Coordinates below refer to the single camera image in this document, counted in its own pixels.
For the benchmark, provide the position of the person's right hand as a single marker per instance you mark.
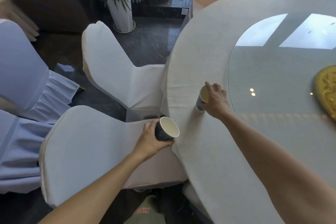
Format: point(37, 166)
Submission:
point(216, 103)

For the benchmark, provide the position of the person's left hand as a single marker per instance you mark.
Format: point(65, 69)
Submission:
point(147, 142)

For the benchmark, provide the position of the person's left thumb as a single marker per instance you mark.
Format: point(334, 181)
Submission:
point(151, 123)

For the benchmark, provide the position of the person's right thumb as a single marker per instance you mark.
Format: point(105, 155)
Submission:
point(206, 105)

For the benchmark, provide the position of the patterned blue white paper cup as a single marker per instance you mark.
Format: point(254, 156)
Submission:
point(203, 97)

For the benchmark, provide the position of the dark blue paper cup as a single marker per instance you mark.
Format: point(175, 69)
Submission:
point(168, 128)

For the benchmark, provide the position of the person's right forearm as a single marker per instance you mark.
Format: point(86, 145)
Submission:
point(270, 168)

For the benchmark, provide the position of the person's left forearm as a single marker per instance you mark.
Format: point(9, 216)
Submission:
point(97, 189)

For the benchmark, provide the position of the white round tablecloth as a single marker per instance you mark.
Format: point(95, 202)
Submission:
point(204, 48)

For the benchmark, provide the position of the white covered chair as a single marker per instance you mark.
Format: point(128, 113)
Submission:
point(110, 69)
point(89, 142)

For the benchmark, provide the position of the round glass turntable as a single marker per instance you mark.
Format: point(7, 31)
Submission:
point(278, 79)

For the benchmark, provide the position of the tall white planter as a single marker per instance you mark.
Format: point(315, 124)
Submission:
point(121, 15)

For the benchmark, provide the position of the gold ornate round plate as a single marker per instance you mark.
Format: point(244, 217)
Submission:
point(326, 90)

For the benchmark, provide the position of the pale blue covered chair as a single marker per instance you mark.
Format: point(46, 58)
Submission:
point(21, 87)

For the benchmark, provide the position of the white wall socket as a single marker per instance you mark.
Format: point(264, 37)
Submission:
point(184, 11)

